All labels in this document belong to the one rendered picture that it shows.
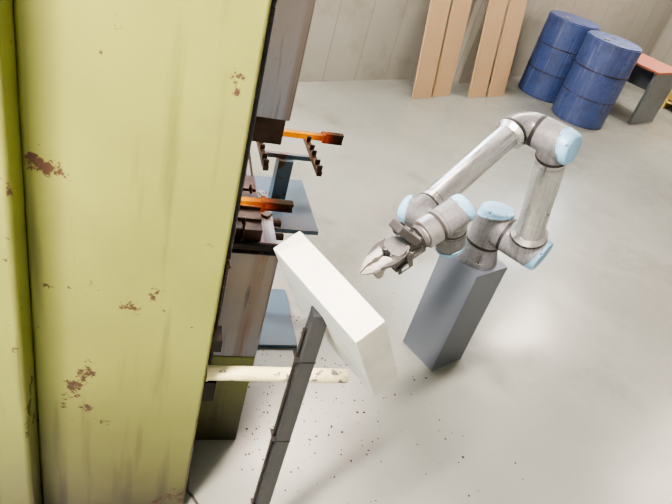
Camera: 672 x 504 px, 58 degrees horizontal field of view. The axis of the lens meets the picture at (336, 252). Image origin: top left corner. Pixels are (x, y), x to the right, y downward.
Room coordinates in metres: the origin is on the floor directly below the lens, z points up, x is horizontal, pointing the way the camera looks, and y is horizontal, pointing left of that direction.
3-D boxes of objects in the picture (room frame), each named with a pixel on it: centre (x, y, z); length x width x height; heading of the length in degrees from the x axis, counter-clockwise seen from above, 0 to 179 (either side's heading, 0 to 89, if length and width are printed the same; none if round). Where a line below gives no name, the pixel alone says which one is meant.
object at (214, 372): (1.31, 0.06, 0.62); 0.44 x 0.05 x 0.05; 111
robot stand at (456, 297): (2.35, -0.61, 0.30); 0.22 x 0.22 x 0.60; 46
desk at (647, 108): (7.86, -2.64, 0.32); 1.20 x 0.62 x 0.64; 46
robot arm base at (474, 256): (2.35, -0.61, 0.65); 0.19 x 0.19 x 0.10
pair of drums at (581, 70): (7.15, -1.97, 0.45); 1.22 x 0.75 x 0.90; 46
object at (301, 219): (2.19, 0.31, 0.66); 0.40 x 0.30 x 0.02; 22
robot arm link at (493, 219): (2.35, -0.62, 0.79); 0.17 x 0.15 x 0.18; 57
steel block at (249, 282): (1.57, 0.49, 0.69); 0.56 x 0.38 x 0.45; 111
